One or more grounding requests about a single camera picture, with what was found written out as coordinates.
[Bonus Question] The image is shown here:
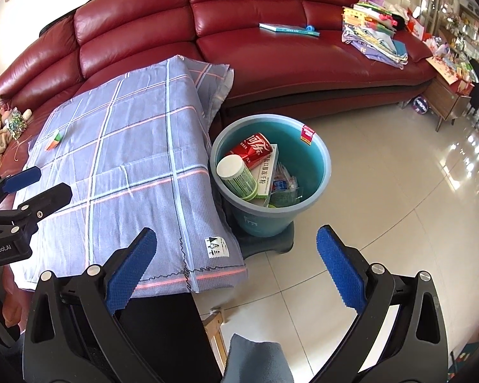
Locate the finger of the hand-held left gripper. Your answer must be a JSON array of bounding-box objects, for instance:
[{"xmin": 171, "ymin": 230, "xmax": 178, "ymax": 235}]
[
  {"xmin": 12, "ymin": 182, "xmax": 73, "ymax": 224},
  {"xmin": 0, "ymin": 167, "xmax": 42, "ymax": 208}
]

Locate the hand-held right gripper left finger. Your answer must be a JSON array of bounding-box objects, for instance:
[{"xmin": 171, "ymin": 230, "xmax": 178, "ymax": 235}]
[{"xmin": 22, "ymin": 227, "xmax": 164, "ymax": 383}]

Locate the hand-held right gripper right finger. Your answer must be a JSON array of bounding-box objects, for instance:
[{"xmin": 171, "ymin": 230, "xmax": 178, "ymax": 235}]
[{"xmin": 316, "ymin": 224, "xmax": 450, "ymax": 383}]

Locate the orange green packet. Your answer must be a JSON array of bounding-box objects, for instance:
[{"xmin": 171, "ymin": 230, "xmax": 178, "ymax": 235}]
[{"xmin": 45, "ymin": 129, "xmax": 65, "ymax": 151}]

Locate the clear plastic packet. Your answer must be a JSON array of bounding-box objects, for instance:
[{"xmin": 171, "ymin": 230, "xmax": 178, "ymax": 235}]
[{"xmin": 269, "ymin": 163, "xmax": 304, "ymax": 208}]

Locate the teal plastic bin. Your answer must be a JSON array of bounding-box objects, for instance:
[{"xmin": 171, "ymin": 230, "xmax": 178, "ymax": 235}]
[{"xmin": 209, "ymin": 114, "xmax": 332, "ymax": 238}]

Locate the green white canister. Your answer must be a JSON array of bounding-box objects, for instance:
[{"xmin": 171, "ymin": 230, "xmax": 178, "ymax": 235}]
[{"xmin": 216, "ymin": 155, "xmax": 258, "ymax": 201}]

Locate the red soda can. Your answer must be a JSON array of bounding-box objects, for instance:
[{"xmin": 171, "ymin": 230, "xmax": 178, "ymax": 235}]
[{"xmin": 227, "ymin": 132, "xmax": 274, "ymax": 170}]

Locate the black low table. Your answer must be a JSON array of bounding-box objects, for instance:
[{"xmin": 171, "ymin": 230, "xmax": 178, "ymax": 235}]
[{"xmin": 120, "ymin": 293, "xmax": 224, "ymax": 383}]

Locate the black bin stand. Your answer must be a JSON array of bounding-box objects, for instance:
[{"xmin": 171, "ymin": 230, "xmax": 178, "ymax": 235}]
[{"xmin": 235, "ymin": 223, "xmax": 296, "ymax": 256}]

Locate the grey plaid cloth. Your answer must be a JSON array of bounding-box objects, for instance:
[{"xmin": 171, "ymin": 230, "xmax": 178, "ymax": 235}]
[{"xmin": 13, "ymin": 55, "xmax": 248, "ymax": 293}]

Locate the wooden stool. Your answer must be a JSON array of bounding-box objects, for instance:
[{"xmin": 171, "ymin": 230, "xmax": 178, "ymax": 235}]
[{"xmin": 201, "ymin": 311, "xmax": 228, "ymax": 364}]

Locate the grey blue cloth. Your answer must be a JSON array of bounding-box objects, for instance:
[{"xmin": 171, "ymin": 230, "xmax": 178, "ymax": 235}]
[{"xmin": 224, "ymin": 333, "xmax": 294, "ymax": 383}]

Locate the blue white ball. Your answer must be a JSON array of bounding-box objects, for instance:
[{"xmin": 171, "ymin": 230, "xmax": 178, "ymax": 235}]
[{"xmin": 410, "ymin": 95, "xmax": 431, "ymax": 116}]

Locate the wooden side cabinet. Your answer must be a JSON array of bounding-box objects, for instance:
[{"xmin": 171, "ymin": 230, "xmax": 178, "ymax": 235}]
[{"xmin": 425, "ymin": 56, "xmax": 477, "ymax": 132}]

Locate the pile of folded clothes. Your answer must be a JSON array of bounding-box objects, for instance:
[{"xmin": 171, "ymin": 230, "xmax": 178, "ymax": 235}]
[{"xmin": 340, "ymin": 2, "xmax": 410, "ymax": 68}]

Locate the pile of printed packages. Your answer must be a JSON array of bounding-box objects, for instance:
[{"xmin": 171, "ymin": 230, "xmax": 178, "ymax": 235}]
[{"xmin": 425, "ymin": 36, "xmax": 477, "ymax": 92}]

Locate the thin teal book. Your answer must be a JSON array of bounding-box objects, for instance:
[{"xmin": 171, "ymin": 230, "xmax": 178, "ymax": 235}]
[{"xmin": 259, "ymin": 23, "xmax": 321, "ymax": 37}]

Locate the red white gift bag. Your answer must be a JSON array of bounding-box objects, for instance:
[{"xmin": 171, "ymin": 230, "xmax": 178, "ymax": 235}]
[{"xmin": 407, "ymin": 18, "xmax": 428, "ymax": 41}]

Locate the red leather sofa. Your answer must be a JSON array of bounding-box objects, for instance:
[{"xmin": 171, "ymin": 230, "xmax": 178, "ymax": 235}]
[{"xmin": 0, "ymin": 0, "xmax": 437, "ymax": 328}]

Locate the wall display shelf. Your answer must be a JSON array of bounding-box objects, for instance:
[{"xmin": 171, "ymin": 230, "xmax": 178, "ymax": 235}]
[{"xmin": 443, "ymin": 2, "xmax": 479, "ymax": 62}]

